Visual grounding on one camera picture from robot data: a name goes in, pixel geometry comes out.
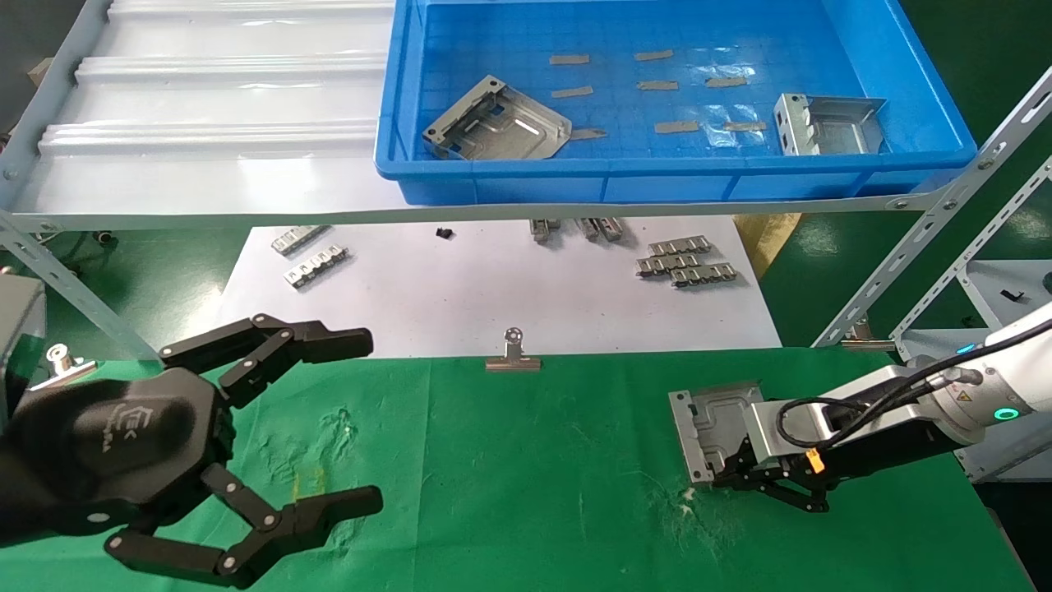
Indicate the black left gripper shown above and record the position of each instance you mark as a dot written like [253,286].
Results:
[123,444]

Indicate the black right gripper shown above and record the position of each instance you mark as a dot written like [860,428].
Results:
[888,448]

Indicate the sheet metal bracket part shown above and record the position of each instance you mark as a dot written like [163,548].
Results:
[838,136]
[501,127]
[715,419]

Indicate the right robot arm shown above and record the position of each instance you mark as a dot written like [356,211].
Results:
[986,403]

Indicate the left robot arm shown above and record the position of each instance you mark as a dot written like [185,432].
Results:
[10,485]

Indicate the white paper sheet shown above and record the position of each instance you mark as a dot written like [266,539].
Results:
[460,296]

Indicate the green cloth mat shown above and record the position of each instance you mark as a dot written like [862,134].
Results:
[534,460]

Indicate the brown cardboard piece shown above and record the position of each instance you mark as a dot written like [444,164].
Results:
[768,238]

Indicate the perforated grey angle bar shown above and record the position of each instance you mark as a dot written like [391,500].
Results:
[896,255]
[1011,209]
[74,288]

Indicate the caster wheel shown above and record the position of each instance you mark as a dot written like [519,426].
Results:
[104,238]

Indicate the low grey metal shelf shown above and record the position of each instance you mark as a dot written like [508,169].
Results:
[986,279]

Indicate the small black clip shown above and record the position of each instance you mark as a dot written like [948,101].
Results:
[1012,296]

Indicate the grey tape strip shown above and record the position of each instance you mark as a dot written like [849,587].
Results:
[726,81]
[744,127]
[569,59]
[657,85]
[572,92]
[590,133]
[654,56]
[676,127]

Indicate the blue plastic bin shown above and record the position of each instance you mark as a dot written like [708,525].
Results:
[509,33]

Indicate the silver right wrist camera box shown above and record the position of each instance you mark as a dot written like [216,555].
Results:
[760,436]

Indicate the small metal rail part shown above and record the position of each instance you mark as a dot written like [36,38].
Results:
[300,240]
[611,230]
[680,246]
[544,230]
[703,275]
[667,265]
[588,228]
[316,267]

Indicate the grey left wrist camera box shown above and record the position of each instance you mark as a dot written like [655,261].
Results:
[18,329]

